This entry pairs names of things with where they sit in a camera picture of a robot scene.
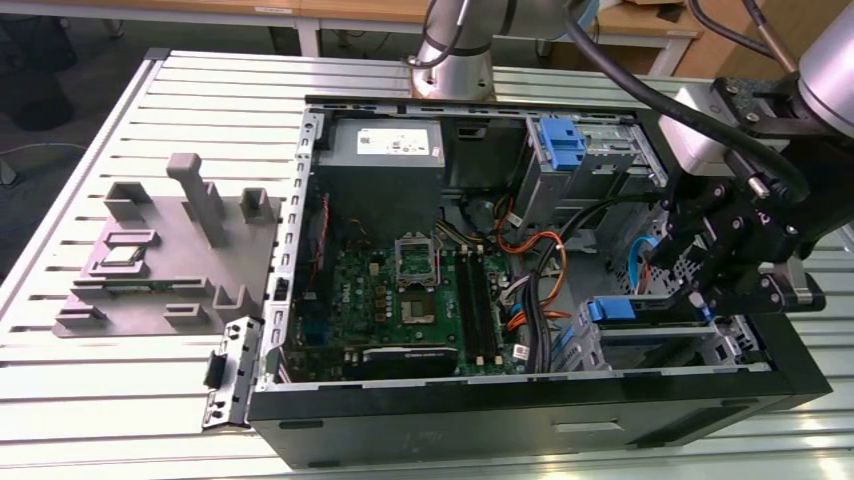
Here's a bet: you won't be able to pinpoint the yellow black wires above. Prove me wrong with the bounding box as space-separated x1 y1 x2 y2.
433 219 499 247

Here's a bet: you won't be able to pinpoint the thin red wire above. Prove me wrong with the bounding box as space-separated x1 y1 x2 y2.
312 192 333 299

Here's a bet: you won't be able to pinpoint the black PC case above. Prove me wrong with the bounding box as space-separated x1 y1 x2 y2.
198 93 835 471

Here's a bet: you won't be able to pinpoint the brown wooden cabinet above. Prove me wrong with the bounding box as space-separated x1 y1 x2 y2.
679 0 854 101

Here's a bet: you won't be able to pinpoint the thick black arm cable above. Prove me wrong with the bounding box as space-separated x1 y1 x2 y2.
685 0 801 76
557 0 813 207

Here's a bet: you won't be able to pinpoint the black graphics card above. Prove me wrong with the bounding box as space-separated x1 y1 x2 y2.
342 343 460 381

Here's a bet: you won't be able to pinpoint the green RAM stick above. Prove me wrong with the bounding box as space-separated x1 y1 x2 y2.
105 282 178 296

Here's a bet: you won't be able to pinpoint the blue drive latch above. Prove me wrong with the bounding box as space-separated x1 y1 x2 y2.
540 116 587 171

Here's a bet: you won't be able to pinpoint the wooden workbench white frame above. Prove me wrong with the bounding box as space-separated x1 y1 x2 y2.
98 0 705 76

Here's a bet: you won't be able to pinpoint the grey parts rack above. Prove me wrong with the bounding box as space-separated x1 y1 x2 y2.
50 152 281 342

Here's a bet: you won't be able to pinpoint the metal socket cover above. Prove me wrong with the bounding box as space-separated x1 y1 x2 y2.
394 232 442 292

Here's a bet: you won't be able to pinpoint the orange red wire bundle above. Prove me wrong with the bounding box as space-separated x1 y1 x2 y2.
496 230 573 332

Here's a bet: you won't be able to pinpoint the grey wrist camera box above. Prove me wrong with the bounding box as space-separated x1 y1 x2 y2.
657 87 736 177

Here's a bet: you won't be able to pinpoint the grey power supply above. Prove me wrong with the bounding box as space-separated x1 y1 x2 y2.
310 117 446 247

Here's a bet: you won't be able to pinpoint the blue data wire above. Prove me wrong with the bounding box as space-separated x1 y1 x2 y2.
628 237 663 297

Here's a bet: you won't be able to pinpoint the metal disk bay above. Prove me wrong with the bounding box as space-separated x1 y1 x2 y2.
577 293 743 372

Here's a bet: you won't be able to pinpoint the hard disk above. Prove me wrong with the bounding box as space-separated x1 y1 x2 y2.
580 295 719 346

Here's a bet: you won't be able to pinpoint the black cable bundle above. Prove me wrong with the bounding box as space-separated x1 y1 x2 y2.
517 192 668 375

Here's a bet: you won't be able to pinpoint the blue floor cable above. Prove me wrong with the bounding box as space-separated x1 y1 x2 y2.
0 141 88 157

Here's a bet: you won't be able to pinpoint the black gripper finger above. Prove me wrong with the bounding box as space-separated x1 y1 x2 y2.
692 237 769 320
649 177 736 302

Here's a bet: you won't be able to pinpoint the CPU socket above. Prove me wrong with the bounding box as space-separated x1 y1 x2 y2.
397 292 442 329

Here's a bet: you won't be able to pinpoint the silver CPU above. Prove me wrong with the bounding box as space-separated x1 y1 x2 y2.
98 247 142 266

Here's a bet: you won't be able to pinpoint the small silver side camera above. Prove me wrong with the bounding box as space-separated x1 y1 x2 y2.
759 257 828 316

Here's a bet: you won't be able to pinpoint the green motherboard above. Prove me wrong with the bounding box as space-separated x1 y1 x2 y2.
282 234 532 384

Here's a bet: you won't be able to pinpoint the metal drive cage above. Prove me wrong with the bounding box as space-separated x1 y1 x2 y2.
516 113 671 232

